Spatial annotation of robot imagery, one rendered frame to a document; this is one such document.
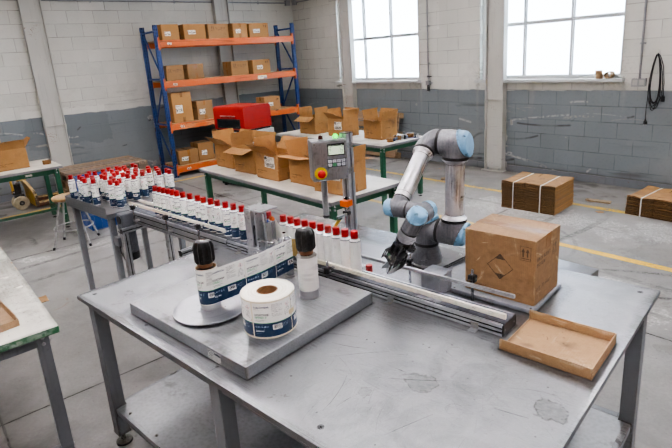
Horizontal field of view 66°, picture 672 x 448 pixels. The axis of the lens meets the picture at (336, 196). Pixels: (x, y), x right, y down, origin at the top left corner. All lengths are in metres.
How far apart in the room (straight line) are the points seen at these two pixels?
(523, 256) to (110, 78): 8.39
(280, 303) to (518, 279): 0.94
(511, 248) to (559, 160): 5.68
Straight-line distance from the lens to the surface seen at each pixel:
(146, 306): 2.36
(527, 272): 2.15
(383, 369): 1.82
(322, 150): 2.37
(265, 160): 4.80
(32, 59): 9.38
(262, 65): 10.10
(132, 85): 9.81
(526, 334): 2.04
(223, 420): 2.01
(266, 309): 1.89
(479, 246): 2.21
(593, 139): 7.54
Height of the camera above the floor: 1.84
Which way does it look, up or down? 15 degrees down
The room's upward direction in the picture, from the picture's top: 4 degrees counter-clockwise
